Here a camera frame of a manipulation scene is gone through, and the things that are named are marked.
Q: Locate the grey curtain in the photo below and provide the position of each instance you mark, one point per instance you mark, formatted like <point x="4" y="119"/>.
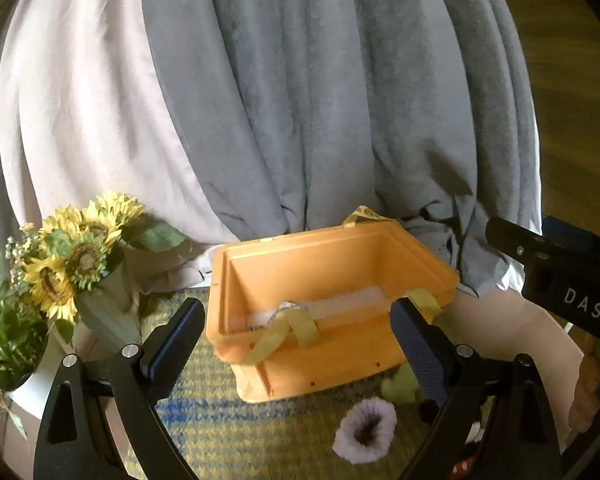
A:
<point x="293" y="113"/>

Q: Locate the white sheer curtain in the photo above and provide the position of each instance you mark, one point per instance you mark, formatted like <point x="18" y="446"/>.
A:
<point x="82" y="112"/>

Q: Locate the Mickey Mouse plush toy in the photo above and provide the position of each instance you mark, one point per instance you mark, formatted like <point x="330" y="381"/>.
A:
<point x="469" y="451"/>

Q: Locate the white ribbed plant pot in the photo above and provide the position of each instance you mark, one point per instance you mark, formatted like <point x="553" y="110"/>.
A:
<point x="33" y="393"/>

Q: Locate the orange plastic storage box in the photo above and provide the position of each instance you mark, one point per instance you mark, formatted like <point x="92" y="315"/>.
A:
<point x="305" y="312"/>

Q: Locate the green soft frog toy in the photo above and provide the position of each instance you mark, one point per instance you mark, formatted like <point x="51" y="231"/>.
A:
<point x="402" y="387"/>

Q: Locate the grey ribbed vase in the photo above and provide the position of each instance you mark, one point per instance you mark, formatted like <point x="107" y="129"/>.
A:
<point x="110" y="309"/>

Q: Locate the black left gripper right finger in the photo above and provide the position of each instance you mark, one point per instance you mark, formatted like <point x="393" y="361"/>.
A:
<point x="520" y="440"/>

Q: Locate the fluffy lavender scrunchie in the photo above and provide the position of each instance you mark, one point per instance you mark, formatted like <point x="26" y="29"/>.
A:
<point x="366" y="432"/>

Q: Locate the green leafy plant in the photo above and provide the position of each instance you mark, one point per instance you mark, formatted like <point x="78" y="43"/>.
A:
<point x="23" y="334"/>

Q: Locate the person's right hand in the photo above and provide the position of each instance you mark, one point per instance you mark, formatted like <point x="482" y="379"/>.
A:
<point x="586" y="400"/>

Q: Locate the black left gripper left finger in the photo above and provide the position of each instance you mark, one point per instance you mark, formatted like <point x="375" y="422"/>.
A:
<point x="75" y="440"/>

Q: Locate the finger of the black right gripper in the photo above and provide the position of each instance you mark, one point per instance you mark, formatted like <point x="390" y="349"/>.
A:
<point x="520" y="244"/>
<point x="566" y="235"/>

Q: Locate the yellow blue woven rug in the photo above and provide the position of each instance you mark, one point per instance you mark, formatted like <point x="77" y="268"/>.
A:
<point x="222" y="437"/>

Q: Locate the sunflower bouquet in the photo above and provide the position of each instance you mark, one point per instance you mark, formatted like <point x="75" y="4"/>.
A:
<point x="74" y="249"/>

